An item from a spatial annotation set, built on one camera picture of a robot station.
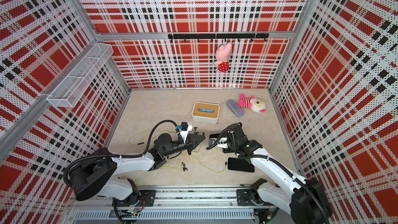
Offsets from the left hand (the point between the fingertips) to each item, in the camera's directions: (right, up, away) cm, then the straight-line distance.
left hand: (206, 137), depth 75 cm
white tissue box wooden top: (-1, +10, +29) cm, 31 cm away
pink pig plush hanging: (+10, +47, +18) cm, 52 cm away
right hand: (+12, 0, +9) cm, 15 cm away
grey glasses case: (+20, +14, +32) cm, 40 cm away
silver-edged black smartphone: (+4, 0, +4) cm, 5 cm away
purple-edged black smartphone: (+18, -16, +7) cm, 25 cm away
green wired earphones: (-13, -18, +9) cm, 24 cm away
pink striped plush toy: (+33, +16, +26) cm, 45 cm away
